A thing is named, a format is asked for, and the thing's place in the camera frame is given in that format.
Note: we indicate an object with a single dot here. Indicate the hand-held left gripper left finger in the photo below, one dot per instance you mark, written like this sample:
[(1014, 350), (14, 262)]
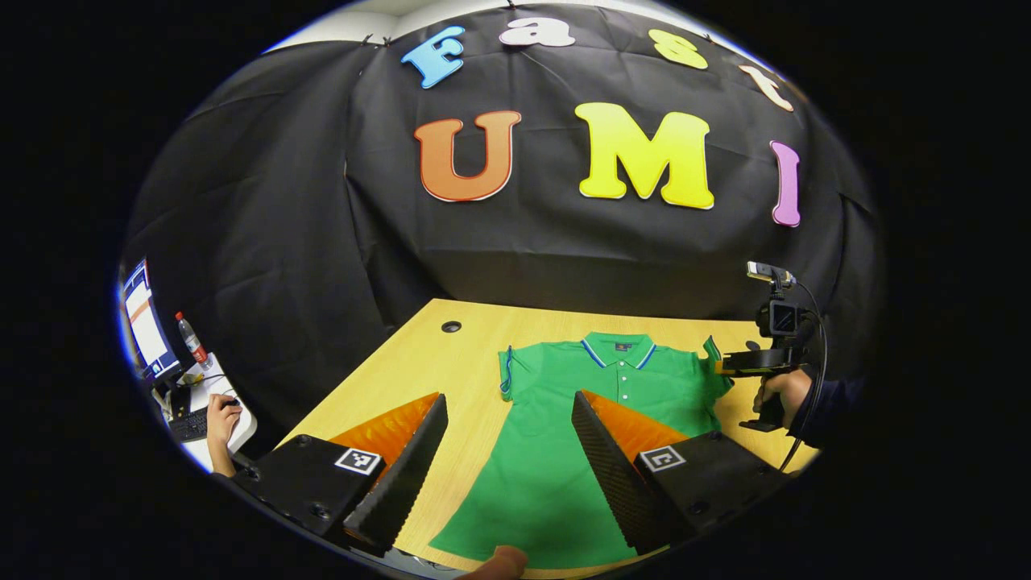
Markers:
[(403, 483)]

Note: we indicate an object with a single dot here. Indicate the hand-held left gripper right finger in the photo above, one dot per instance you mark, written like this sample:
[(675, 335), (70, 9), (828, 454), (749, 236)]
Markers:
[(616, 483)]

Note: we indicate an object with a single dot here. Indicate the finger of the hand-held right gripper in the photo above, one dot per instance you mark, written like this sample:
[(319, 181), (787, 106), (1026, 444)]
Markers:
[(745, 362)]

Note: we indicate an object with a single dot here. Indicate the green polo T-shirt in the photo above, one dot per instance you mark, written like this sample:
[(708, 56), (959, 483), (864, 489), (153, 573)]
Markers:
[(556, 387)]

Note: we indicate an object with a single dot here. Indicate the white side desk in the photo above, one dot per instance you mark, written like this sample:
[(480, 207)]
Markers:
[(242, 431)]

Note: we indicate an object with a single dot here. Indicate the black keyboard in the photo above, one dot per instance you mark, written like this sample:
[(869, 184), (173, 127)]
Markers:
[(189, 424)]

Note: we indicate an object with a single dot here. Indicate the clear red-capped water bottle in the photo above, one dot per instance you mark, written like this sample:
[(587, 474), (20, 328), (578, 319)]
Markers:
[(193, 342)]

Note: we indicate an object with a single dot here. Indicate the black backdrop cloth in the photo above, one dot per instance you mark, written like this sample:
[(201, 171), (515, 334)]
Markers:
[(322, 242)]

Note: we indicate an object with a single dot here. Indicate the computer monitor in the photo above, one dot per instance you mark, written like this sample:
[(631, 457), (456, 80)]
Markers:
[(145, 322)]

